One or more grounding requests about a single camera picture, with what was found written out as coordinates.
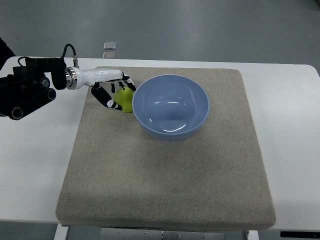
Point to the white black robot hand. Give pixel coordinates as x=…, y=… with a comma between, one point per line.
x=77, y=78

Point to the green pear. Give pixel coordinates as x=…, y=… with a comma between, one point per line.
x=123, y=97

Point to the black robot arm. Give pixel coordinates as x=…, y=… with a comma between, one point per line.
x=33, y=85

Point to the blue bowl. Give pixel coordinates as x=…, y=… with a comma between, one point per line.
x=170, y=107

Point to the metal floor plate near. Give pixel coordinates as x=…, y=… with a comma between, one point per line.
x=109, y=55

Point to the dark object top left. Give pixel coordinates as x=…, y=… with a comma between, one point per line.
x=5, y=53

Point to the grey fabric mat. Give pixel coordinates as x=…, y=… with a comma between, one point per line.
x=119, y=176

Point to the metal table frame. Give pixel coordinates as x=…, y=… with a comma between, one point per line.
x=96, y=233

